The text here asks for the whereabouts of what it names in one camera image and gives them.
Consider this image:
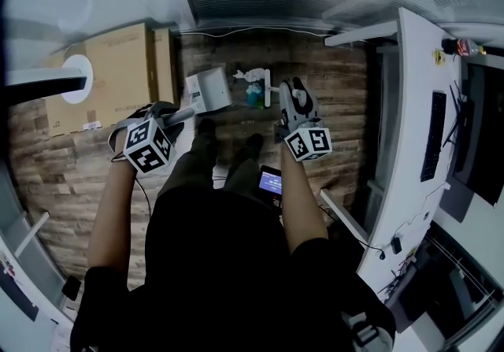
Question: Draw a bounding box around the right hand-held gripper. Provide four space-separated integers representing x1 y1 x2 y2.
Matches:
274 76 333 163

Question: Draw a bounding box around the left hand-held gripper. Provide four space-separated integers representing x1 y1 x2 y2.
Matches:
108 102 186 175

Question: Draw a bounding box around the white broom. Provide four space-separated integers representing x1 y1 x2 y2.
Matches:
264 69 291 109

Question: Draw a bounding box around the blue green trash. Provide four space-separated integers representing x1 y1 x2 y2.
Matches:
244 82 265 108

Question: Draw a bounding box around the white paper trash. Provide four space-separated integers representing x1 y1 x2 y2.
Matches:
232 68 267 83

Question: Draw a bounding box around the white dustpan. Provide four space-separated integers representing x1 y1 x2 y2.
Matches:
168 65 234 124

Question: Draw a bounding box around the person's right forearm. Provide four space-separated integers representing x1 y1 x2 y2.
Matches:
278 145 330 254

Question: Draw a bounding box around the person's left forearm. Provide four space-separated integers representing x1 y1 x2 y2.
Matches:
85 153 139 276

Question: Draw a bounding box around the person's left leg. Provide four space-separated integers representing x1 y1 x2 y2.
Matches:
157 137 218 198

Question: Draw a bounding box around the person's leg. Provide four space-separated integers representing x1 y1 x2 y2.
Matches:
222 157 261 198
157 137 218 198

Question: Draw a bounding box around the person's left black shoe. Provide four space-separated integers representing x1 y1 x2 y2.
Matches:
196 117 217 145

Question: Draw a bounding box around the person's black shoe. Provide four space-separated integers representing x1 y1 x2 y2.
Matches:
243 132 265 161
196 117 217 145

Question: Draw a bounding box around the person's right black shoe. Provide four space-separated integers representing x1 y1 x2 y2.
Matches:
243 132 265 161

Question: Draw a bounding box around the large cardboard box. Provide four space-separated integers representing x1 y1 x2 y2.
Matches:
41 22 158 138

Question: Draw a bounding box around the thin cardboard box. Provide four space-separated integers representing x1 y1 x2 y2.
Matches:
151 28 180 106

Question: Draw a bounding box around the black device with screen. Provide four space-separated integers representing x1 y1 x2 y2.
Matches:
258 164 284 214

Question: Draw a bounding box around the person's right leg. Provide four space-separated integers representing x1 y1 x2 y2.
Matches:
222 157 261 198

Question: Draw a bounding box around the white round base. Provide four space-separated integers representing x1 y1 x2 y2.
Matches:
61 54 95 105

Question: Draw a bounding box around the white desk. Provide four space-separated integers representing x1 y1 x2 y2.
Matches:
319 7 504 343

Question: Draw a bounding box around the dark curved bar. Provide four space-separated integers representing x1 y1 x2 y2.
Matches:
3 69 88 107

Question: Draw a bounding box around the black keyboard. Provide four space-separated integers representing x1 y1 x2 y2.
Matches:
420 91 448 183

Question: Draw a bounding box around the person's black shirt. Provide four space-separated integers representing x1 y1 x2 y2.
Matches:
69 187 397 352

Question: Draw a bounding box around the white shelf unit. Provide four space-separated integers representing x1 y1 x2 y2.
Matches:
0 169 74 324

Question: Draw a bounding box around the plastic drink bottle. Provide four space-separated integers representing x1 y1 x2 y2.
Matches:
441 38 487 58

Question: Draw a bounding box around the black monitor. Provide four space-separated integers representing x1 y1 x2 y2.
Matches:
448 62 504 208

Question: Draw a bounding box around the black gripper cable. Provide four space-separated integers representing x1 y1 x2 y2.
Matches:
110 151 154 217

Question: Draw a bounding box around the white floor cable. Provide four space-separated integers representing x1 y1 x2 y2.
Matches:
172 25 335 39

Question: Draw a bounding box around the grey strap buckle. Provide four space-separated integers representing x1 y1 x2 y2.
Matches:
346 313 395 351

